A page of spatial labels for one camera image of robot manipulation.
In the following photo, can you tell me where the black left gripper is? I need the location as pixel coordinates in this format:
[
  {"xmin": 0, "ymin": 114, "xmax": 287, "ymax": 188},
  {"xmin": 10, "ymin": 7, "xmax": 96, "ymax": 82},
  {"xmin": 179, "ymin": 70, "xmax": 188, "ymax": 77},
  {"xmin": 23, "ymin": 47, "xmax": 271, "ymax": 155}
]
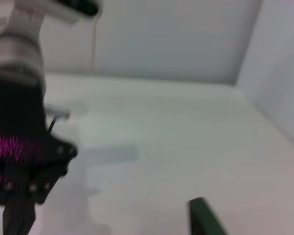
[{"xmin": 0, "ymin": 68, "xmax": 78, "ymax": 235}]

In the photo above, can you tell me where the green glasses case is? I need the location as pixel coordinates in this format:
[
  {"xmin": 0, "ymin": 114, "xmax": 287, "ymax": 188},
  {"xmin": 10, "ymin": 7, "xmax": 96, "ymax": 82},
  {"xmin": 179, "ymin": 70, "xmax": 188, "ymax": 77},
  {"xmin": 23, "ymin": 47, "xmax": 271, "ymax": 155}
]
[{"xmin": 187, "ymin": 197, "xmax": 229, "ymax": 235}]

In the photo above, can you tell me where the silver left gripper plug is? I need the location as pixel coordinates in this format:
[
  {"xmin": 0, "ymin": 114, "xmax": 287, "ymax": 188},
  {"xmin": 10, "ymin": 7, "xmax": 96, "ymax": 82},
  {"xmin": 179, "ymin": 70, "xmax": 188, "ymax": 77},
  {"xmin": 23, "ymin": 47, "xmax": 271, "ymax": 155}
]
[{"xmin": 45, "ymin": 105, "xmax": 71, "ymax": 120}]

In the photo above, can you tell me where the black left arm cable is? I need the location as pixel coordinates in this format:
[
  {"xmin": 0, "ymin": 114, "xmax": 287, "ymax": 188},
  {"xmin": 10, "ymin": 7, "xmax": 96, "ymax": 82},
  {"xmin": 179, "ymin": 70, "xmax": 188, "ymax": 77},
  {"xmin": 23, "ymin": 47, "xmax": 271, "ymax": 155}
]
[{"xmin": 47, "ymin": 118, "xmax": 57, "ymax": 134}]

